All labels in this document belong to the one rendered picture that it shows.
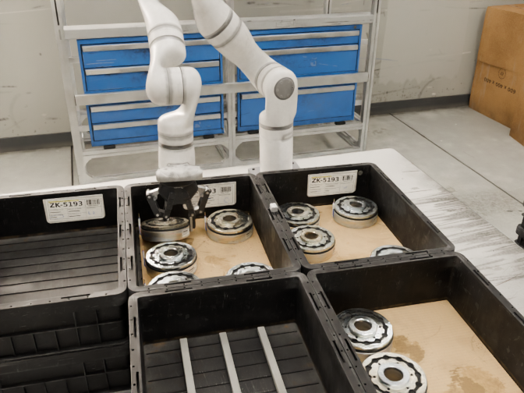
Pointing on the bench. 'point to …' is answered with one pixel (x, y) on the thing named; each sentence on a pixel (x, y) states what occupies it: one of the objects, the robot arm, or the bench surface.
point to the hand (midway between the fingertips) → (179, 224)
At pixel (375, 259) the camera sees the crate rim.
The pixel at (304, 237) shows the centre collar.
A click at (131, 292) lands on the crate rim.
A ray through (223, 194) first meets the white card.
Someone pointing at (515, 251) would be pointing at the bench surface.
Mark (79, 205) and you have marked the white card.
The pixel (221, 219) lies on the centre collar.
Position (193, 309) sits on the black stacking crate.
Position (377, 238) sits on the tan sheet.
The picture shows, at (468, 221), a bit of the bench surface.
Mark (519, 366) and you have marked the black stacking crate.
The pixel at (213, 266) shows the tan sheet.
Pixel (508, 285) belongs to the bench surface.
